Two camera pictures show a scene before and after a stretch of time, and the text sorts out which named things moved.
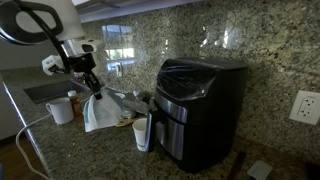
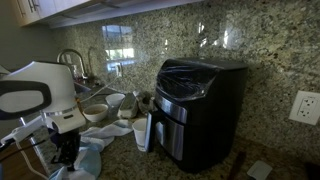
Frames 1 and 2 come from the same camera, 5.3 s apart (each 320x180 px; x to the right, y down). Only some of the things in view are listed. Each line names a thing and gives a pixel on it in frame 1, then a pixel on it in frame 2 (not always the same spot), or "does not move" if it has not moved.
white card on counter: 260,170 does not move
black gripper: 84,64 to 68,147
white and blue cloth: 109,110 to 88,160
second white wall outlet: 306,107 does not move
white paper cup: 140,129 does not move
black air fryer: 196,113 does not move
